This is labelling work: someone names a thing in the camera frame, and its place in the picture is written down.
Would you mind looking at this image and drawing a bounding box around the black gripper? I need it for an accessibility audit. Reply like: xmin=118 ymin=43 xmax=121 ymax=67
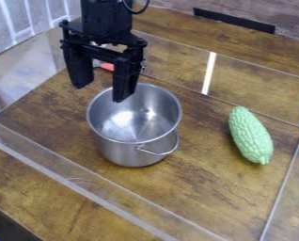
xmin=58 ymin=0 xmax=148 ymax=103

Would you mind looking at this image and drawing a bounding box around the green bitter gourd toy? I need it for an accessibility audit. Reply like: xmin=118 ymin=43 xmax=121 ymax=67
xmin=228 ymin=106 xmax=273 ymax=165

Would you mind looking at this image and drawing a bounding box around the silver steel pot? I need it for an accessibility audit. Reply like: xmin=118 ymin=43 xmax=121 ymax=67
xmin=86 ymin=83 xmax=181 ymax=168

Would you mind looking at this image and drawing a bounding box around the red handled spoon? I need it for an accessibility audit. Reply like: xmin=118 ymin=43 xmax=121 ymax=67
xmin=92 ymin=59 xmax=114 ymax=72

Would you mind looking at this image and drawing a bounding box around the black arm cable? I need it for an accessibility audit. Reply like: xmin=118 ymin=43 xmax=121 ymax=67
xmin=120 ymin=0 xmax=150 ymax=15

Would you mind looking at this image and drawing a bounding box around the black wall strip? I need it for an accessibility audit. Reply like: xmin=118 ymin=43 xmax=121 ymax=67
xmin=192 ymin=8 xmax=274 ymax=34

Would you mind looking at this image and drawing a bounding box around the clear acrylic enclosure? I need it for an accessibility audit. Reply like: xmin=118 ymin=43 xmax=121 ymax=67
xmin=0 ymin=30 xmax=299 ymax=241

